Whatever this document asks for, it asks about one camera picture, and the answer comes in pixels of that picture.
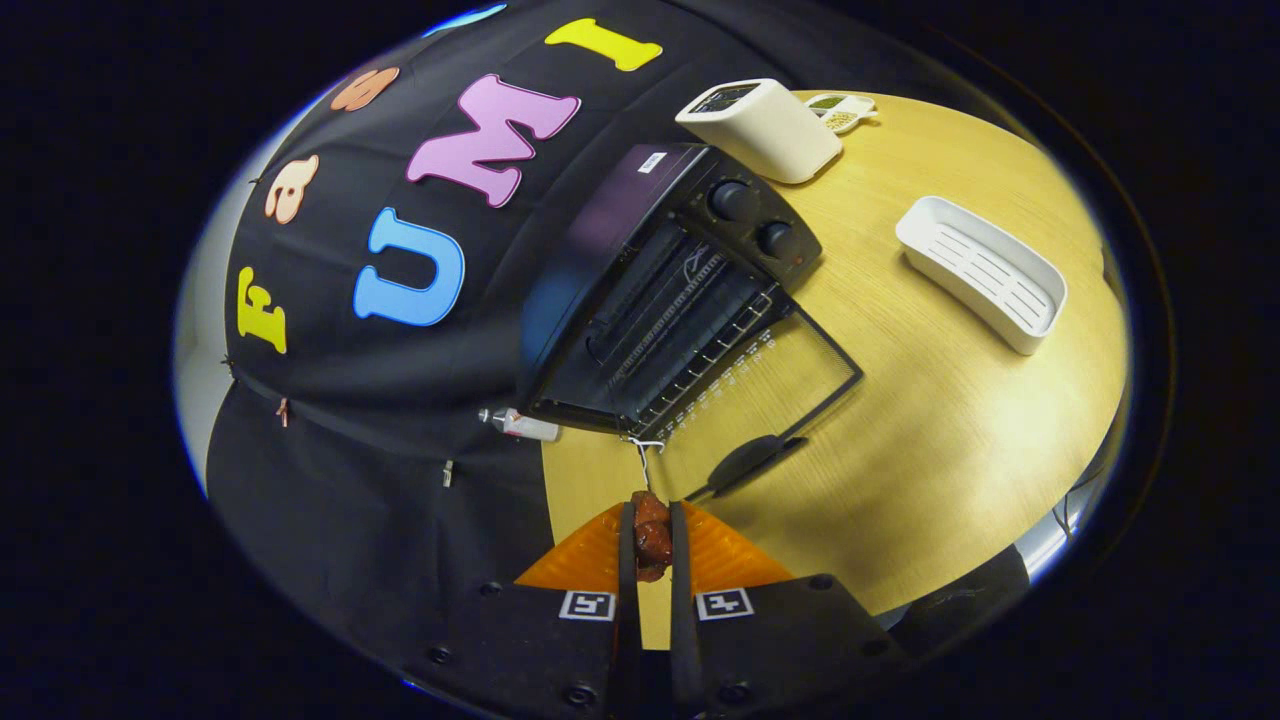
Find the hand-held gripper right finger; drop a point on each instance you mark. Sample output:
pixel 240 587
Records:
pixel 682 620

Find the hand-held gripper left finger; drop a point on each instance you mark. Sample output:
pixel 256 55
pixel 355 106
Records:
pixel 628 620

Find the brown grilled steak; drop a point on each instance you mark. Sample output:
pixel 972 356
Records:
pixel 652 540

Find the black toaster oven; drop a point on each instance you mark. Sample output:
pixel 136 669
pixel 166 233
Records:
pixel 620 230

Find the white pop-up toaster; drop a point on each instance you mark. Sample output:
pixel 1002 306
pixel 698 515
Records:
pixel 770 130

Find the clear bottle with pink label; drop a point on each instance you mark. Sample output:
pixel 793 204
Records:
pixel 525 427

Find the white plastic tray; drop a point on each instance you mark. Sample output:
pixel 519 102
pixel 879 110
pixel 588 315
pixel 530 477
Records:
pixel 985 270

